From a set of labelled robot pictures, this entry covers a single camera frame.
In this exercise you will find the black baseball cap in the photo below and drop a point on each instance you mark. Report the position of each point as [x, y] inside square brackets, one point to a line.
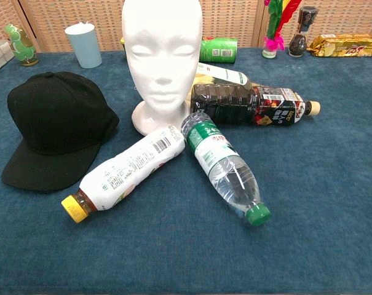
[56, 123]

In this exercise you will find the white foam mannequin head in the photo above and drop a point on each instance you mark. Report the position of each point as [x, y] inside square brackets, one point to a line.
[161, 46]

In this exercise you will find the clear water bottle green cap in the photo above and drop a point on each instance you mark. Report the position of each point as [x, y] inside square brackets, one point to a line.
[210, 147]

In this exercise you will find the dark coffee bottle beige cap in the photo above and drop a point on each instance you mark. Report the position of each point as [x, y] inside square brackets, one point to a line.
[222, 104]

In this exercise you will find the white label bottle yellow cap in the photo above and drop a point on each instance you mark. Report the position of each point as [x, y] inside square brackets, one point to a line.
[127, 169]

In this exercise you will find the yellow tea bottle white label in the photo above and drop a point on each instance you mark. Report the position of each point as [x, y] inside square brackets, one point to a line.
[228, 75]

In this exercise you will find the green chips can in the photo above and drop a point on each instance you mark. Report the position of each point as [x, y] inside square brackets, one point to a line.
[219, 50]

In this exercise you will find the blue table cloth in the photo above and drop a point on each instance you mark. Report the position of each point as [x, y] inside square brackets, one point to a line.
[296, 184]

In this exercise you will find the yellow lid green jar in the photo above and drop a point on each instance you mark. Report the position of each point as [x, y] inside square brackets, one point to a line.
[122, 43]

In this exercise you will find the colourful feather shuttlecock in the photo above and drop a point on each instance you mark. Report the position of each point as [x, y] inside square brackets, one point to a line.
[275, 43]

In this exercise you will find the light blue plastic cup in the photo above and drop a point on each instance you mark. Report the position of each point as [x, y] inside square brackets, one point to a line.
[84, 46]

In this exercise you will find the dark pepper grinder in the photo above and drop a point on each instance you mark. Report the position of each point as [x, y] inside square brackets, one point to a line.
[298, 46]

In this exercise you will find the bamboo folding screen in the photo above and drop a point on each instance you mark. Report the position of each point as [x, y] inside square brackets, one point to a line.
[81, 15]

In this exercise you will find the gold biscuit package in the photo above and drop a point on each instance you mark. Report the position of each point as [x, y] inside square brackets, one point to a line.
[342, 46]

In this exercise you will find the green dinosaur figurine bottle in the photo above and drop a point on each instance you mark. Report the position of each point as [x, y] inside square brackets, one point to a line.
[22, 46]

